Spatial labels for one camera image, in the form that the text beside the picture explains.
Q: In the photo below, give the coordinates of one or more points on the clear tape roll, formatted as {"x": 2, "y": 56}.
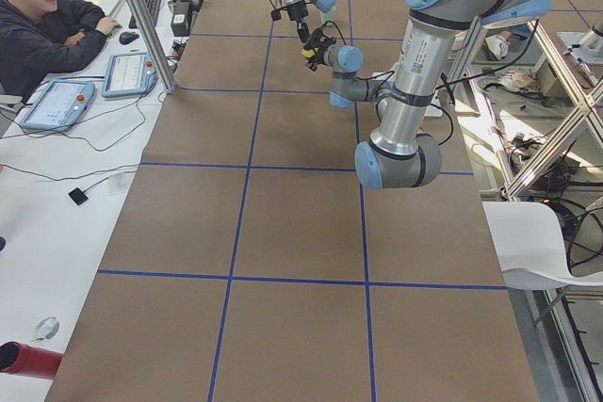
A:
{"x": 46, "y": 329}

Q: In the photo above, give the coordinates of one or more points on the red cylinder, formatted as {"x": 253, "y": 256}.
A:
{"x": 29, "y": 361}

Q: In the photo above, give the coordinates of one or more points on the near blue teach pendant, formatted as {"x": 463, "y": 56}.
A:
{"x": 59, "y": 107}

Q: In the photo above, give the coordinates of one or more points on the blue teach pendant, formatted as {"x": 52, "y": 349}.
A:
{"x": 129, "y": 74}
{"x": 59, "y": 107}

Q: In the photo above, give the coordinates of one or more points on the aluminium frame post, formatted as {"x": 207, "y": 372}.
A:
{"x": 147, "y": 30}

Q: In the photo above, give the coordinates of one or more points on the black computer keyboard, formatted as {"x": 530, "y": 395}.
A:
{"x": 148, "y": 4}

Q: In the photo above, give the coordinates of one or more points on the white plastic chair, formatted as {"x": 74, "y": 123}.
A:
{"x": 530, "y": 249}

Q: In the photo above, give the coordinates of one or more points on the far blue teach pendant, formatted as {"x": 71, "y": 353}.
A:
{"x": 129, "y": 74}

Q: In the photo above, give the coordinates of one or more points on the person in black jacket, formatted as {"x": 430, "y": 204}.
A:
{"x": 39, "y": 37}

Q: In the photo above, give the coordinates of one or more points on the small black square device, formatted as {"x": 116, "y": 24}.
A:
{"x": 78, "y": 196}

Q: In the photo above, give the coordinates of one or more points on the black power adapter box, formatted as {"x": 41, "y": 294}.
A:
{"x": 181, "y": 18}

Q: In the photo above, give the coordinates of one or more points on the black computer mouse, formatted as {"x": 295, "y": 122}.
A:
{"x": 127, "y": 37}

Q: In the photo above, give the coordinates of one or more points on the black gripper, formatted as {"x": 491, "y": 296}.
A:
{"x": 297, "y": 11}
{"x": 319, "y": 53}

